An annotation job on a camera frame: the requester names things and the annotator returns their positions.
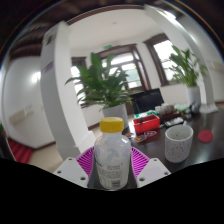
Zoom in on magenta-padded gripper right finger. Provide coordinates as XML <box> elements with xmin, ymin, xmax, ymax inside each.
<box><xmin>129</xmin><ymin>146</ymin><xmax>172</xmax><ymax>188</ymax></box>

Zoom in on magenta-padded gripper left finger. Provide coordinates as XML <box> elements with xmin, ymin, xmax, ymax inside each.
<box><xmin>53</xmin><ymin>146</ymin><xmax>98</xmax><ymax>190</ymax></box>

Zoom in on yellow-capped clear plastic bottle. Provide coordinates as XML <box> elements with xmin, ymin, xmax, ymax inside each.
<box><xmin>93</xmin><ymin>116</ymin><xmax>133</xmax><ymax>191</ymax></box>

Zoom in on orange round sticker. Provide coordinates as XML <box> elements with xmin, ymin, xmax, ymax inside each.
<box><xmin>134</xmin><ymin>134</ymin><xmax>148</xmax><ymax>143</ymax></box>

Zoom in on white speckled mug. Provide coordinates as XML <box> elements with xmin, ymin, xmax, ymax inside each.
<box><xmin>164</xmin><ymin>124</ymin><xmax>195</xmax><ymax>164</ymax></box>

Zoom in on purple round sticker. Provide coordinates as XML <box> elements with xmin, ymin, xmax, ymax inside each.
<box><xmin>144</xmin><ymin>130</ymin><xmax>158</xmax><ymax>138</ymax></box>

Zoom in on red plastic basket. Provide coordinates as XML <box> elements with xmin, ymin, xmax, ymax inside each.
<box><xmin>132</xmin><ymin>114</ymin><xmax>161</xmax><ymax>135</ymax></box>

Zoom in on black phone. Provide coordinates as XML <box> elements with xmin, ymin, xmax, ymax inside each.
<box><xmin>164</xmin><ymin>116</ymin><xmax>185</xmax><ymax>128</ymax></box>

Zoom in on red carpeted staircase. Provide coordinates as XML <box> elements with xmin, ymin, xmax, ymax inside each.
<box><xmin>7</xmin><ymin>138</ymin><xmax>34</xmax><ymax>164</ymax></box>

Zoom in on green box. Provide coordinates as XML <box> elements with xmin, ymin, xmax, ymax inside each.
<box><xmin>134</xmin><ymin>110</ymin><xmax>158</xmax><ymax>120</ymax></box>

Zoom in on dark tray of tea packets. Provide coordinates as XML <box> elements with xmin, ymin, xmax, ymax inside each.
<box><xmin>154</xmin><ymin>103</ymin><xmax>183</xmax><ymax>123</ymax></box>

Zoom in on flat round red coaster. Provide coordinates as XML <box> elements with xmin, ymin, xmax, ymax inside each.
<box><xmin>197</xmin><ymin>129</ymin><xmax>214</xmax><ymax>144</ymax></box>

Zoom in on black chair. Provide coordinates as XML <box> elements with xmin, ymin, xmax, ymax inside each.
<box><xmin>129</xmin><ymin>87</ymin><xmax>165</xmax><ymax>115</ymax></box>

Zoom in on grey balls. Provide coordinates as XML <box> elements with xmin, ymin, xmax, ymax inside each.
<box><xmin>184</xmin><ymin>105</ymin><xmax>201</xmax><ymax>118</ymax></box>

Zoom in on green plant in white pot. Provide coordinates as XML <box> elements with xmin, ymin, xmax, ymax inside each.
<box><xmin>168</xmin><ymin>44</ymin><xmax>208</xmax><ymax>108</ymax></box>
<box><xmin>65</xmin><ymin>52</ymin><xmax>143</xmax><ymax>129</ymax></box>

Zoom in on brown framed window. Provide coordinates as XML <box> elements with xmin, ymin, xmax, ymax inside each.
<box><xmin>143</xmin><ymin>33</ymin><xmax>178</xmax><ymax>87</ymax></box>
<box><xmin>71</xmin><ymin>56</ymin><xmax>88</xmax><ymax>101</ymax></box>

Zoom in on brown wooden double door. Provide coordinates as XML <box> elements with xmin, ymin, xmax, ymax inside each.
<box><xmin>98</xmin><ymin>44</ymin><xmax>152</xmax><ymax>92</ymax></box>

